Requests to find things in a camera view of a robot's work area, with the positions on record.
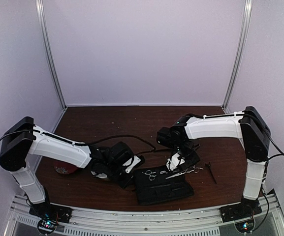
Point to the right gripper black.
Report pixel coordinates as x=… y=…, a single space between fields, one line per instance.
x=196 y=159

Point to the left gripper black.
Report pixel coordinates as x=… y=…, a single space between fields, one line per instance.
x=123 y=184

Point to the silver straight scissors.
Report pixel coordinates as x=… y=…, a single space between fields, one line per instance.
x=188 y=170

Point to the silver thinning scissors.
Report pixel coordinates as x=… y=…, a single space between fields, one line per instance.
x=152 y=174

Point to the black zip tool case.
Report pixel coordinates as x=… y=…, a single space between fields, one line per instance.
x=160 y=190

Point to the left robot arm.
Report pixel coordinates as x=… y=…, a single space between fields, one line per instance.
x=25 y=138

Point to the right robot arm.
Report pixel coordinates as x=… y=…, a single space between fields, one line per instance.
x=247 y=125

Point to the black hair clip right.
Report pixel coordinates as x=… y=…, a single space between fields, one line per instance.
x=208 y=166

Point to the white ceramic bowl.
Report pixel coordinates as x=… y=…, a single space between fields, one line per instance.
x=101 y=176

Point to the red floral plate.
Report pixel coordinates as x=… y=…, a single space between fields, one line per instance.
x=64 y=168

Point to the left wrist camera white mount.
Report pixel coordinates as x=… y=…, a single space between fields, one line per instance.
x=133 y=162

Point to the aluminium front rail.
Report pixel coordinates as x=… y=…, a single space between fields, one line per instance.
x=193 y=222

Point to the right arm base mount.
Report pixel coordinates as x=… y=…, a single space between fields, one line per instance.
x=242 y=214

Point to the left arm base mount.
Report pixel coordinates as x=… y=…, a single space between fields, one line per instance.
x=50 y=215

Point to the right aluminium frame post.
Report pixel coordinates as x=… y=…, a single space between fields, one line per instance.
x=245 y=25

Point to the aluminium frame post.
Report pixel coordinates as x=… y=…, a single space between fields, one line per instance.
x=48 y=51
x=245 y=25

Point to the left aluminium frame post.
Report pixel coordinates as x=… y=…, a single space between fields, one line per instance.
x=48 y=51

